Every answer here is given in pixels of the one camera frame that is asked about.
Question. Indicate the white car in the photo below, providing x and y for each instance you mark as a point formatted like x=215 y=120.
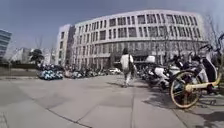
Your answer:
x=114 y=70

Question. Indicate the person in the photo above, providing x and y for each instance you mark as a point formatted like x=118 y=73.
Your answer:
x=126 y=66

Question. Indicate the large curved white building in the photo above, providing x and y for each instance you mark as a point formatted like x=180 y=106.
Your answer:
x=133 y=33

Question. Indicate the row of parked scooters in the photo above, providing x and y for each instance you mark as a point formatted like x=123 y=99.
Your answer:
x=160 y=71

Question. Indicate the grey paved plaza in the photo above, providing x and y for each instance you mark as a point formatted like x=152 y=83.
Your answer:
x=83 y=103

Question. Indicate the dark green tree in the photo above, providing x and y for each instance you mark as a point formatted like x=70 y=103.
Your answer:
x=36 y=56

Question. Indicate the yellow bicycle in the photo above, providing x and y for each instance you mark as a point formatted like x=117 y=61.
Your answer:
x=186 y=87

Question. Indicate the low pale building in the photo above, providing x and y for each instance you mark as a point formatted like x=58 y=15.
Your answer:
x=22 y=55

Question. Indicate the bare tree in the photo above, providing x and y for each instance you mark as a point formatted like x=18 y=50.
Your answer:
x=213 y=36

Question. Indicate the glass building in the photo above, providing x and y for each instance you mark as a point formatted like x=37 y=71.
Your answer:
x=4 y=41

